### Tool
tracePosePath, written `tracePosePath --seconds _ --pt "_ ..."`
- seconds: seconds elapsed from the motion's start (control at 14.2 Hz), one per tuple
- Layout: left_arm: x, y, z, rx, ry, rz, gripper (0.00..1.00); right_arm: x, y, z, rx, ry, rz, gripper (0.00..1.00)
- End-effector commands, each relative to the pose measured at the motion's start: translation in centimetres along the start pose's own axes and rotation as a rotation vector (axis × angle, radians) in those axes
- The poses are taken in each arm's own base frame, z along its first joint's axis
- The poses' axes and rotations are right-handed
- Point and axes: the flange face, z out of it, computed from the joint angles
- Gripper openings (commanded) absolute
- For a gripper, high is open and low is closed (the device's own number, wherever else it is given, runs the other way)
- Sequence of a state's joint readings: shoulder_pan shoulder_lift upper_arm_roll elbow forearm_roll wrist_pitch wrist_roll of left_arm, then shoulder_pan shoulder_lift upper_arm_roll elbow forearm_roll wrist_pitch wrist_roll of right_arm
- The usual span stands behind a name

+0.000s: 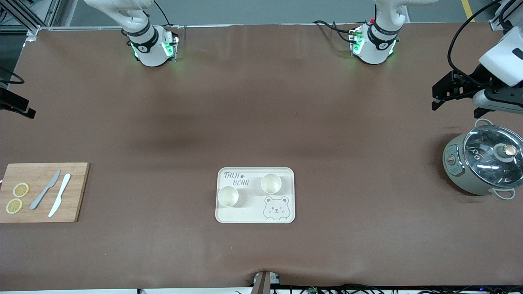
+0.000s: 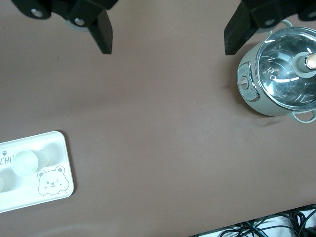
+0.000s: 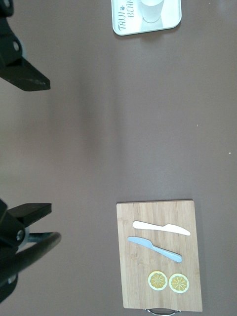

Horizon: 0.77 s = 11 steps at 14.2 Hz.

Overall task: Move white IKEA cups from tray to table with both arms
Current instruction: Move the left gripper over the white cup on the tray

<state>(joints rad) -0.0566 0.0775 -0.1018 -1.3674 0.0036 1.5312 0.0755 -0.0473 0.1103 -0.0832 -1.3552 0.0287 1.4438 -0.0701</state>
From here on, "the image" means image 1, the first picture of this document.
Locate white plastic knife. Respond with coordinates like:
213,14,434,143
48,174,72,218

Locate bamboo cutting board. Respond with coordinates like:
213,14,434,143
0,163,90,223

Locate aluminium frame profile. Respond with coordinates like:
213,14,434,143
488,0,523,32
0,0,62,41

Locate brown table cover mat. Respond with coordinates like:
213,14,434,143
0,24,523,291

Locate grey-green electric pot body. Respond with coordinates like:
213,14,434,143
443,118,523,200

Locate black base power cable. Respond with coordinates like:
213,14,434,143
153,0,173,27
314,20,357,43

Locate glass pot lid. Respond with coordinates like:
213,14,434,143
463,125,523,189

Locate grey plastic knife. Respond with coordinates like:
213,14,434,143
29,169,61,210

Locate cream bear print tray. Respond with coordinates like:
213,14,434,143
215,167,295,224

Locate white IKEA cup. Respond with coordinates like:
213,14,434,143
261,173,282,194
217,186,239,207

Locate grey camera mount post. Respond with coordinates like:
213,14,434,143
251,271,282,294

